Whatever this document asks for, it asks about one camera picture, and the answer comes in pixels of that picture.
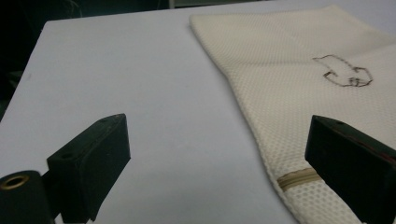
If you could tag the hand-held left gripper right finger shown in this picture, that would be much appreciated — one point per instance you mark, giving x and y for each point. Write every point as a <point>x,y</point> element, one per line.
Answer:
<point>348,161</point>

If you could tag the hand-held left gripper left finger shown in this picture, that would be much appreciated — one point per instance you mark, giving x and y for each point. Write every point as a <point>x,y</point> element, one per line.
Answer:
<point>93,165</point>

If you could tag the cream mesh laundry bag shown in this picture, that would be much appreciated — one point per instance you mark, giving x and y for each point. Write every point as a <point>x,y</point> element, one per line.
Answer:
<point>280,77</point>

